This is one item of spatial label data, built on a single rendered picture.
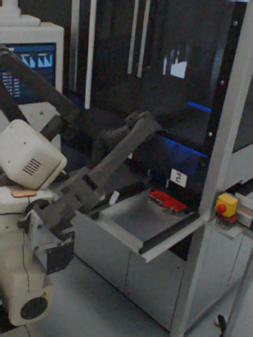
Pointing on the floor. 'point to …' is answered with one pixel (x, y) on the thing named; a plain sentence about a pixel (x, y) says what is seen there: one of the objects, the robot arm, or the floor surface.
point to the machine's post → (217, 168)
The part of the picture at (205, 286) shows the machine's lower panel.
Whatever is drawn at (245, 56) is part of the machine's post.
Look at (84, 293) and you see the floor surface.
